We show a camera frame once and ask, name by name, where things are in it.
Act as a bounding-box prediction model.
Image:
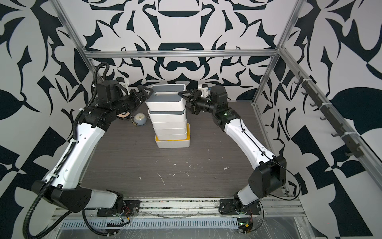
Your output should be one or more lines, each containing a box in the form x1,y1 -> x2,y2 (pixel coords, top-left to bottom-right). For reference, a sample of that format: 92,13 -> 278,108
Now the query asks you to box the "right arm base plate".
218,199 -> 262,216

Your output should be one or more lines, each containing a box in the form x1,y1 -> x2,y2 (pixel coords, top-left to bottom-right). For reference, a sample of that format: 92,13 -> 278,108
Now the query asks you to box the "yellow top tissue box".
155,123 -> 191,149

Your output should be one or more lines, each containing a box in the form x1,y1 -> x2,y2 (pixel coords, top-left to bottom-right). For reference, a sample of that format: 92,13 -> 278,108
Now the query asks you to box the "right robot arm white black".
178,86 -> 289,211

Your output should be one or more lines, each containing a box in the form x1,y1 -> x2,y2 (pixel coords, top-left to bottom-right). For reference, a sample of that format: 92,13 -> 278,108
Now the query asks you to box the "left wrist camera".
116,77 -> 129,95

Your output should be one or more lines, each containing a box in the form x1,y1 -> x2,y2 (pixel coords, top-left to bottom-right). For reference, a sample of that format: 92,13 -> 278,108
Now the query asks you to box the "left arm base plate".
96,200 -> 141,217

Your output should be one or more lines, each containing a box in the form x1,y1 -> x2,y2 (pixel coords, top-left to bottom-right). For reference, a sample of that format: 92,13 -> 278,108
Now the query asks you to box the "white slotted cable duct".
59,217 -> 239,231

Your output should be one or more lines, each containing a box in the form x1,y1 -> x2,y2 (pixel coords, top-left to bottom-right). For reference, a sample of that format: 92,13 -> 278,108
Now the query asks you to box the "black wall hook rack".
296,72 -> 365,158

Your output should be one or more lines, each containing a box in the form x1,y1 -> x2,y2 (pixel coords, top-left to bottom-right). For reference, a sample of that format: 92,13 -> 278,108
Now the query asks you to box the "blue round alarm clock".
132,113 -> 148,126

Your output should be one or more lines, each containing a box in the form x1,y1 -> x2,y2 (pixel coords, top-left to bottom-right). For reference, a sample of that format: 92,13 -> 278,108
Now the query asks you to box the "cartoon boy plush toy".
117,112 -> 131,120

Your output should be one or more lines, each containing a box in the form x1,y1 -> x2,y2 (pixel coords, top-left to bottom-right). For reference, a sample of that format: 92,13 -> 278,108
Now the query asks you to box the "grey top tissue box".
148,110 -> 187,122
146,84 -> 186,112

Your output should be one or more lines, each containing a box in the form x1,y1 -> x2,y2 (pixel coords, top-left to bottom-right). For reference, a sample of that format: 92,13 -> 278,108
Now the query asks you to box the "wood top tissue box front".
152,120 -> 187,129

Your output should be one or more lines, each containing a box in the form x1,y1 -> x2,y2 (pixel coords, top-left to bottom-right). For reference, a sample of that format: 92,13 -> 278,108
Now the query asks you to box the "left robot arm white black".
22,80 -> 153,239

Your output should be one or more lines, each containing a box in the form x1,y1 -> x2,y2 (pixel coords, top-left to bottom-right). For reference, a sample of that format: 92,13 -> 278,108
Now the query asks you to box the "aluminium frame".
49,0 -> 382,198

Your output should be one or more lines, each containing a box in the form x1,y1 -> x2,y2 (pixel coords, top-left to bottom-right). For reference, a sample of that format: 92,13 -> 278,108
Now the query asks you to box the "wood tissue box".
152,120 -> 187,129
154,127 -> 188,135
155,132 -> 189,141

